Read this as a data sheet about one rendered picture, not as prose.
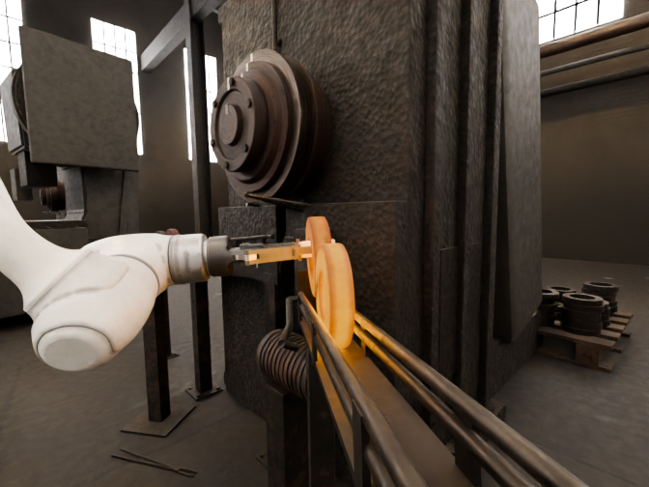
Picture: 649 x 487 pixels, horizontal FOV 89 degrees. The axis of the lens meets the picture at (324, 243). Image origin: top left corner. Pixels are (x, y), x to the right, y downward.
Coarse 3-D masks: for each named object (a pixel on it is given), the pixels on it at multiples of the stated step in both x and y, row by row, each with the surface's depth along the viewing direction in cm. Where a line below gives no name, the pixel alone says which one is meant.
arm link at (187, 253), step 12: (180, 240) 58; (192, 240) 58; (204, 240) 61; (180, 252) 57; (192, 252) 57; (204, 252) 59; (180, 264) 57; (192, 264) 57; (204, 264) 59; (180, 276) 58; (192, 276) 58; (204, 276) 59
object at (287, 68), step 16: (240, 64) 110; (272, 64) 98; (288, 64) 93; (288, 80) 94; (304, 80) 96; (304, 96) 94; (304, 112) 93; (304, 128) 94; (304, 144) 96; (288, 160) 96; (304, 160) 99; (288, 176) 98; (240, 192) 117; (256, 192) 110; (272, 192) 103; (288, 192) 108
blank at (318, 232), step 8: (320, 216) 63; (312, 224) 60; (320, 224) 60; (312, 232) 59; (320, 232) 59; (328, 232) 59; (312, 240) 59; (320, 240) 58; (328, 240) 58; (312, 248) 60; (312, 256) 61; (312, 264) 68; (312, 272) 66; (312, 280) 64; (312, 288) 65
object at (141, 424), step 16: (160, 304) 134; (160, 320) 134; (144, 336) 132; (160, 336) 134; (144, 352) 133; (160, 352) 134; (160, 368) 134; (160, 384) 134; (160, 400) 134; (144, 416) 138; (160, 416) 134; (176, 416) 138; (128, 432) 129; (144, 432) 128; (160, 432) 128
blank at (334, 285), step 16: (320, 256) 51; (336, 256) 45; (320, 272) 51; (336, 272) 44; (352, 272) 44; (320, 288) 53; (336, 288) 43; (352, 288) 43; (320, 304) 53; (336, 304) 43; (352, 304) 43; (336, 320) 43; (352, 320) 43; (336, 336) 44; (352, 336) 45
